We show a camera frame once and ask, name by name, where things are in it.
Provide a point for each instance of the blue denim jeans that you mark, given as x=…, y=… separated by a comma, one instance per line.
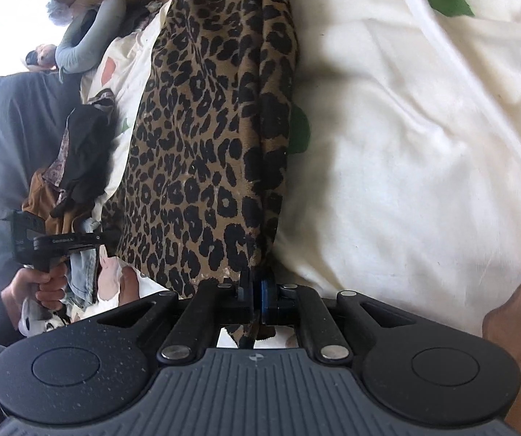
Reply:
x=85, y=263

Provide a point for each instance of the floral patterned cloth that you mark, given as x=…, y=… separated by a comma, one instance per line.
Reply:
x=58, y=163

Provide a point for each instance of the grey neck pillow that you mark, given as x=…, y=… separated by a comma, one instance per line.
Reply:
x=87, y=41

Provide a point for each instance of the dark grey pillow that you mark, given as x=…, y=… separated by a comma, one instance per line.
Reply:
x=19, y=136

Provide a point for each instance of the leopard print skirt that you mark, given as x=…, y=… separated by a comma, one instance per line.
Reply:
x=206, y=122

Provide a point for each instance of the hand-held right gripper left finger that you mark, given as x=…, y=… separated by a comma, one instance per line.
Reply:
x=247, y=299

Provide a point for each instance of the white and black cloth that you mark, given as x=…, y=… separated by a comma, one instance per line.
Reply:
x=37, y=324

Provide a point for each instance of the person's left hand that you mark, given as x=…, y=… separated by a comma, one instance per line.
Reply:
x=46, y=290

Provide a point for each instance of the brown teddy bear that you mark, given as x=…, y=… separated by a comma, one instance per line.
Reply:
x=42, y=57

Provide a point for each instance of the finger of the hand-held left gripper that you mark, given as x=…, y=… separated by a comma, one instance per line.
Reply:
x=106, y=237

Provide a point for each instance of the brown cloth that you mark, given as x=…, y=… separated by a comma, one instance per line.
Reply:
x=35, y=195

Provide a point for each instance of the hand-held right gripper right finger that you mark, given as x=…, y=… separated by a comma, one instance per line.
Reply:
x=267, y=302

